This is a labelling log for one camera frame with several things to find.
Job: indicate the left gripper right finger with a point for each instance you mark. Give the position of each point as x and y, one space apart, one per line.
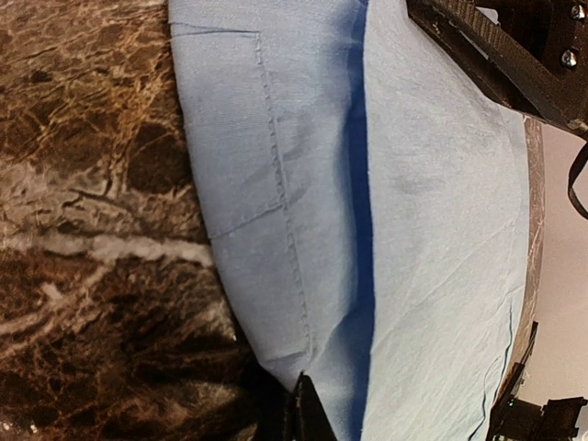
529 56

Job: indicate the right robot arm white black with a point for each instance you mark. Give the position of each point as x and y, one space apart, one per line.
516 419

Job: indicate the light blue long sleeve shirt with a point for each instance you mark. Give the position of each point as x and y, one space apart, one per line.
367 208

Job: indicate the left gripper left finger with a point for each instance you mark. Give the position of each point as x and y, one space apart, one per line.
310 422

